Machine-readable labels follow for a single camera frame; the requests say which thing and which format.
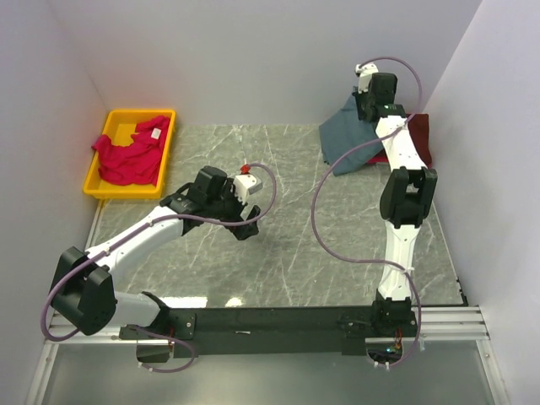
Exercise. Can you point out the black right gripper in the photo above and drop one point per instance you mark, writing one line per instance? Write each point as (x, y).
(358, 98)

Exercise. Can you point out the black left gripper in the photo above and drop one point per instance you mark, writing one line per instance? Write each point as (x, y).
(229, 191)

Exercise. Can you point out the blue-grey t shirt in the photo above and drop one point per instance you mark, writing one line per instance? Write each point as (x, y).
(344, 131)

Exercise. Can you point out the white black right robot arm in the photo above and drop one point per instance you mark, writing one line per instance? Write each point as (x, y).
(405, 201)

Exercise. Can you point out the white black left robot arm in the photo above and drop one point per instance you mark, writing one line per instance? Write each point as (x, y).
(83, 287)

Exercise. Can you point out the folded maroon t shirt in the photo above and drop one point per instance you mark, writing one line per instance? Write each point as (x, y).
(418, 128)

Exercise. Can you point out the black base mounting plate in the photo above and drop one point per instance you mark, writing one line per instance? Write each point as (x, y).
(282, 330)

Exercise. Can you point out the crumpled red t shirt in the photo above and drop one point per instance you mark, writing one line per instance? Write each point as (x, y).
(137, 163)

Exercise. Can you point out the yellow plastic bin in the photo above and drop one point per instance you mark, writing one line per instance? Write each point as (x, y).
(119, 126)

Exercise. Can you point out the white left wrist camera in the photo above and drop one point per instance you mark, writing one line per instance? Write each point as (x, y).
(246, 185)

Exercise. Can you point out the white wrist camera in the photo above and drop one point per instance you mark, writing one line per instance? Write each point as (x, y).
(364, 74)
(246, 185)

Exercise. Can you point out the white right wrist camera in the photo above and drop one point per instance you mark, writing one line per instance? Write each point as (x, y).
(364, 74)

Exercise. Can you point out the aluminium extrusion rail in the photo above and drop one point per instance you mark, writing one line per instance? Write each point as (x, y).
(439, 323)

